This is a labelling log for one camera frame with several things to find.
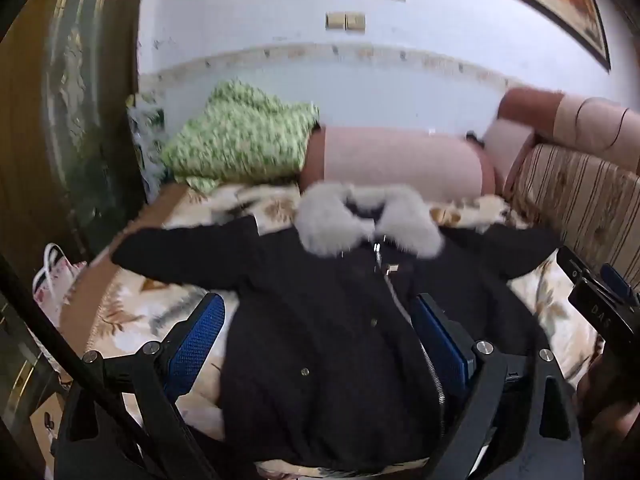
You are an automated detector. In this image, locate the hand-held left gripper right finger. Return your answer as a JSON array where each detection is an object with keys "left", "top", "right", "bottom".
[{"left": 410, "top": 292, "right": 583, "bottom": 480}]

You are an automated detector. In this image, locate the black pole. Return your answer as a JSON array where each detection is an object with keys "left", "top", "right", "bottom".
[{"left": 0, "top": 254, "right": 208, "bottom": 480}]

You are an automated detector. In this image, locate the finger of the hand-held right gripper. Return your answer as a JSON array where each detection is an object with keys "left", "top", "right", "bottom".
[{"left": 556, "top": 245, "right": 640, "bottom": 311}]

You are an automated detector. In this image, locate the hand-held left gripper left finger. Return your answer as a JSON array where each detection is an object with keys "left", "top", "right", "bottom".
[{"left": 52, "top": 292, "right": 226, "bottom": 480}]

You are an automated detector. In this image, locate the white and pink plastic bag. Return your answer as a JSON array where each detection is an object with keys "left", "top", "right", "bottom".
[{"left": 32, "top": 243, "right": 89, "bottom": 322}]

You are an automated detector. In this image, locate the green patterned quilt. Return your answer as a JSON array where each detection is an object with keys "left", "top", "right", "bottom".
[{"left": 160, "top": 80, "right": 321, "bottom": 194}]

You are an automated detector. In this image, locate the person's right forearm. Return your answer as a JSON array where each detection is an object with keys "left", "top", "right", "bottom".
[{"left": 575, "top": 345, "right": 640, "bottom": 443}]

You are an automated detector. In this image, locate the pink and brown sofa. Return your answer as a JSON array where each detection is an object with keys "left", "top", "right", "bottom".
[{"left": 299, "top": 87, "right": 640, "bottom": 201}]

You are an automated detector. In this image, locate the cream leaf print blanket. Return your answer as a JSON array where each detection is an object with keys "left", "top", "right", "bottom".
[{"left": 59, "top": 182, "right": 603, "bottom": 480}]

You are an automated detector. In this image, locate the black coat with fur collar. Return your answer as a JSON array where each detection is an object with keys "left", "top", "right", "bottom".
[{"left": 111, "top": 182, "right": 563, "bottom": 480}]

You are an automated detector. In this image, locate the dark wooden door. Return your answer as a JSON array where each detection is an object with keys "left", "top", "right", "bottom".
[{"left": 0, "top": 0, "right": 151, "bottom": 321}]

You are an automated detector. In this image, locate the striped floral sofa cushion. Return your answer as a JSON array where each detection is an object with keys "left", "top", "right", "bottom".
[{"left": 504, "top": 142, "right": 640, "bottom": 288}]

